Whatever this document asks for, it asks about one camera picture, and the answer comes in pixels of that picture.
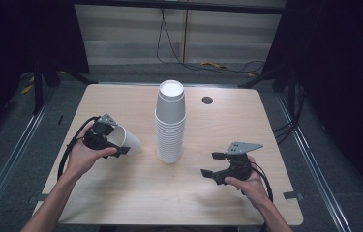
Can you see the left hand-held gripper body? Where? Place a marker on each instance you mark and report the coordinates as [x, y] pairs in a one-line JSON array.
[[100, 137]]

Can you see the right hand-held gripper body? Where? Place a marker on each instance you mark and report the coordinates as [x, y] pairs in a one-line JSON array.
[[240, 166]]

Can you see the single white paper cup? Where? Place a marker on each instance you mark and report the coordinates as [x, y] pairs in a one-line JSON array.
[[129, 140]]

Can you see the stack of white paper cups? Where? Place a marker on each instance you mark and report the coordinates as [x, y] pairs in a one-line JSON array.
[[170, 129]]

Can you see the person's right hand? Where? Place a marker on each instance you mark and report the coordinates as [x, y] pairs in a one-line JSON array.
[[251, 188]]

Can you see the person's left hand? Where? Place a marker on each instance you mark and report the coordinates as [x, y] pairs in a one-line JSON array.
[[80, 158]]

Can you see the dark round table grommet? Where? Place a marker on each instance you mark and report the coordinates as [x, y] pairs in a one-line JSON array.
[[207, 100]]

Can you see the grey tape strip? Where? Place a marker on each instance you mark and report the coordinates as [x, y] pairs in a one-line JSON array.
[[42, 197], [292, 195]]

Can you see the black metal stand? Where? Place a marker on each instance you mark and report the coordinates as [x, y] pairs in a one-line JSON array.
[[290, 87], [37, 87]]

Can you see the yellow tape piece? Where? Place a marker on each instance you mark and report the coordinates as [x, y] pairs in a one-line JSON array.
[[213, 64], [26, 89]]

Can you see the black curtain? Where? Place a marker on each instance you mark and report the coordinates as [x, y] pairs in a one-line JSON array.
[[343, 80], [24, 35]]

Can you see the dark metal crossbar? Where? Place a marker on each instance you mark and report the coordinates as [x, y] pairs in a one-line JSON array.
[[182, 6]]

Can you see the metal floor rail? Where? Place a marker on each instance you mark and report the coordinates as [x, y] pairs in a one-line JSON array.
[[314, 167], [14, 151]]

